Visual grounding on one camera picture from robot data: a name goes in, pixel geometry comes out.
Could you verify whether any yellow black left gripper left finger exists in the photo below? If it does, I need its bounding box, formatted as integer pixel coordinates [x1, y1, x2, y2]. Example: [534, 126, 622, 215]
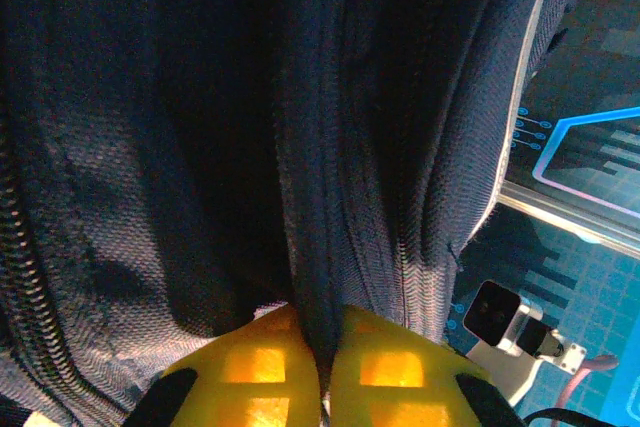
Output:
[123, 304, 322, 427]

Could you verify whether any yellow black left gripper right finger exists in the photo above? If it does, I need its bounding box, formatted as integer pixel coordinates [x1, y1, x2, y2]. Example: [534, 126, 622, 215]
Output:
[322, 304, 524, 427]

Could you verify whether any navy blue student backpack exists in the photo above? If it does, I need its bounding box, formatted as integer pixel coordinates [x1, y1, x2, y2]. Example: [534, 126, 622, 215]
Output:
[0, 0, 597, 427]

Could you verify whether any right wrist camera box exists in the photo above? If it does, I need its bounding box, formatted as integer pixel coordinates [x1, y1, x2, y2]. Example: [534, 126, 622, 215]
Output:
[462, 280, 590, 406]

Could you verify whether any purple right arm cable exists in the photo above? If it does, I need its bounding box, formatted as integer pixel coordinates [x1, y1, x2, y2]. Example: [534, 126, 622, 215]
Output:
[557, 353, 620, 416]

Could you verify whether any aluminium right corner post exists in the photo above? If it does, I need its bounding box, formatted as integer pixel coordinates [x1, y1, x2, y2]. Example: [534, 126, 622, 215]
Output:
[497, 180, 640, 261]

